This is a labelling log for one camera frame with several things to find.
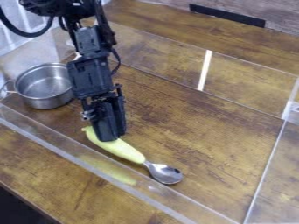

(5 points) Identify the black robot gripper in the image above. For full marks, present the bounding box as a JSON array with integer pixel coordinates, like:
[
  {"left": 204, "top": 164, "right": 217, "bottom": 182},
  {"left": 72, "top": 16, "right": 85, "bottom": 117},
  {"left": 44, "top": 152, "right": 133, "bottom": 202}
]
[{"left": 67, "top": 58, "right": 127, "bottom": 142}]

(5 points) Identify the green handled metal spoon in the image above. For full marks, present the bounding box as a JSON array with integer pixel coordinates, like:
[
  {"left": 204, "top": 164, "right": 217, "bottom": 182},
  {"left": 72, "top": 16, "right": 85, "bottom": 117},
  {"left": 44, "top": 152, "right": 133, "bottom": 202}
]
[{"left": 81, "top": 126, "right": 183, "bottom": 185}]

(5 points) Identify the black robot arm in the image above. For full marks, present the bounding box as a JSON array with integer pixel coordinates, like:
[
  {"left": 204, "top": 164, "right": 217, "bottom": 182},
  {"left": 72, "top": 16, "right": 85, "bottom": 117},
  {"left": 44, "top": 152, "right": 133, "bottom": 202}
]
[{"left": 20, "top": 0, "right": 127, "bottom": 142}]

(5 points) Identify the small steel pot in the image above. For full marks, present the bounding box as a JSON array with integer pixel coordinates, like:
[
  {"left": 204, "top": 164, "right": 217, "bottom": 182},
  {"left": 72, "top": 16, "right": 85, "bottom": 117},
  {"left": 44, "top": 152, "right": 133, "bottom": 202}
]
[{"left": 0, "top": 63, "right": 73, "bottom": 110}]

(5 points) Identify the white mushroom toy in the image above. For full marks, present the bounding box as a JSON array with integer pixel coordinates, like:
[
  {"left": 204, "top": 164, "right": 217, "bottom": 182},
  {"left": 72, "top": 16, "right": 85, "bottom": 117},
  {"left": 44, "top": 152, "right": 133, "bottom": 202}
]
[{"left": 73, "top": 52, "right": 80, "bottom": 60}]

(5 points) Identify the black strip on table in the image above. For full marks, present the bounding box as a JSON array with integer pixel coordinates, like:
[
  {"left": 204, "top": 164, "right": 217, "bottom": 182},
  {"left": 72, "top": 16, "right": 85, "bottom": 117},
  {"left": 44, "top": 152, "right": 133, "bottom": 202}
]
[{"left": 189, "top": 3, "right": 267, "bottom": 28}]

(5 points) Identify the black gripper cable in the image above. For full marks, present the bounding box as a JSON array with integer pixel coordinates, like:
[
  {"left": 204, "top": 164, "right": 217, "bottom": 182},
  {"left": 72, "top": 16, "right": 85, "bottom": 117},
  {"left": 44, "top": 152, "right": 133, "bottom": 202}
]
[{"left": 0, "top": 5, "right": 121, "bottom": 77}]

